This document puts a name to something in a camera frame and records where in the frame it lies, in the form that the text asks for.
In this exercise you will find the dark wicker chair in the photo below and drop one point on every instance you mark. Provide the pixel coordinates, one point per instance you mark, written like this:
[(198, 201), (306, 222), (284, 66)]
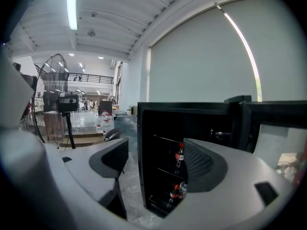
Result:
[(112, 134)]

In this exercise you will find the dark brown cabinet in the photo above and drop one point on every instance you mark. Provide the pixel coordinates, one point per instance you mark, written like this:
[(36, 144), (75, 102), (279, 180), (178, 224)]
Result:
[(105, 108)]

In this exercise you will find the round ceiling fixture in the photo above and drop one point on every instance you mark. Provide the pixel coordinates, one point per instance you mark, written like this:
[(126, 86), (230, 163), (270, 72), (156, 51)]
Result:
[(91, 33)]

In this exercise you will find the group of clear water bottles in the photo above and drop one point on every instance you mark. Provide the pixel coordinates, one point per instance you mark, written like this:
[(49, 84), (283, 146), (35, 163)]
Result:
[(99, 124)]

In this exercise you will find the cardboard box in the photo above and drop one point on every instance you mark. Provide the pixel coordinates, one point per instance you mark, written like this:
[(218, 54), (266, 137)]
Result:
[(133, 110)]

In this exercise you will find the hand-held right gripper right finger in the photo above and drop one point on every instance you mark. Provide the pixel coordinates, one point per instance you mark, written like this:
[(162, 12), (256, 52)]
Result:
[(227, 176)]

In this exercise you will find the red label cola bottle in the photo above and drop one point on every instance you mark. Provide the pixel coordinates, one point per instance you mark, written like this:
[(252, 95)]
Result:
[(174, 193), (179, 156)]

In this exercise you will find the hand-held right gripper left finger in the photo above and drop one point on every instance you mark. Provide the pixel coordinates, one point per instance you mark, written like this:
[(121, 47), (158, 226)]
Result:
[(91, 162)]

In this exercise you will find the long ceiling light tube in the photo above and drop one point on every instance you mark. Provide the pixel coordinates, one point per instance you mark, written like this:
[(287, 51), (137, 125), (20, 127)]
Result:
[(72, 6)]

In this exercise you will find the low wooden platform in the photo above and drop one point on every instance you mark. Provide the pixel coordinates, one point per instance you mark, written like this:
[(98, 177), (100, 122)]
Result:
[(84, 140)]

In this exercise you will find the black mezzanine railing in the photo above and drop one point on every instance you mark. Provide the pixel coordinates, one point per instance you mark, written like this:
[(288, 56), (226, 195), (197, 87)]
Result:
[(96, 78)]

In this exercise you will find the stainless steel cabinet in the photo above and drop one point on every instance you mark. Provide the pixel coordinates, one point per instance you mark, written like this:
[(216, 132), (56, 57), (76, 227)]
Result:
[(126, 130)]

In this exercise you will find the black mini fridge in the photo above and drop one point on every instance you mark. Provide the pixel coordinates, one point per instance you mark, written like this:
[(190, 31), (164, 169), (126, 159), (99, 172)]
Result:
[(163, 121)]

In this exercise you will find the black standing fan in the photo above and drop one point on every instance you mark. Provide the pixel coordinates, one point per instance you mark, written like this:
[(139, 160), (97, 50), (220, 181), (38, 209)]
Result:
[(68, 103)]

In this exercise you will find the grey roller blind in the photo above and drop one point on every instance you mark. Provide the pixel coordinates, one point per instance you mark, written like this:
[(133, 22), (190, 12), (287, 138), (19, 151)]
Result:
[(192, 63), (275, 56)]

